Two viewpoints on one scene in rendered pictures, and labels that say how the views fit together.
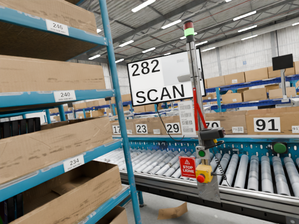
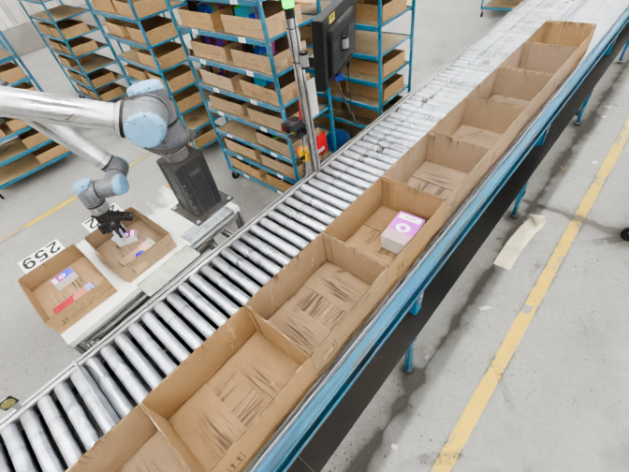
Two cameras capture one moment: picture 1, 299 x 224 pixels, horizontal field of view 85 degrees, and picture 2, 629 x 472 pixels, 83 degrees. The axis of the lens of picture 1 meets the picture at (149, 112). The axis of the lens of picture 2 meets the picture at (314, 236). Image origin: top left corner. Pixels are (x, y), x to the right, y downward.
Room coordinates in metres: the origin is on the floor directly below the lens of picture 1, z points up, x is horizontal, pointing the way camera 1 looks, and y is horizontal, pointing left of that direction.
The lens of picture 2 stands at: (1.29, -1.98, 2.00)
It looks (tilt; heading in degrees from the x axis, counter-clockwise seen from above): 46 degrees down; 105
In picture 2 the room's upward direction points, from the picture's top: 12 degrees counter-clockwise
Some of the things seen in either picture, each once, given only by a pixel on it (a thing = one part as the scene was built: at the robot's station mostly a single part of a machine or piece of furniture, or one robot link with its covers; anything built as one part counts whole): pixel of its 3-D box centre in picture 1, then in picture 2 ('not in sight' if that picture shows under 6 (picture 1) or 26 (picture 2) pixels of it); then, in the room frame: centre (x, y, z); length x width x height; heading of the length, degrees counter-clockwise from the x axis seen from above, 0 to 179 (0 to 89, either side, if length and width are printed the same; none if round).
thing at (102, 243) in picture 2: not in sight; (130, 242); (0.03, -0.89, 0.80); 0.38 x 0.28 x 0.10; 147
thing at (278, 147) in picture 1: (279, 148); not in sight; (1.12, -0.87, 0.81); 0.07 x 0.01 x 0.07; 56
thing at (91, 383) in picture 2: not in sight; (104, 404); (0.30, -1.65, 0.76); 0.46 x 0.01 x 0.09; 146
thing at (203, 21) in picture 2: not in sight; (213, 12); (0.19, 0.66, 1.39); 0.40 x 0.30 x 0.10; 143
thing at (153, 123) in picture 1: (153, 126); (506, 100); (1.96, -0.03, 0.96); 0.39 x 0.29 x 0.17; 55
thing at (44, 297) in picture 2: not in sight; (66, 286); (-0.16, -1.17, 0.80); 0.38 x 0.28 x 0.10; 146
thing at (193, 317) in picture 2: not in sight; (201, 324); (0.54, -1.30, 0.72); 0.52 x 0.05 x 0.05; 146
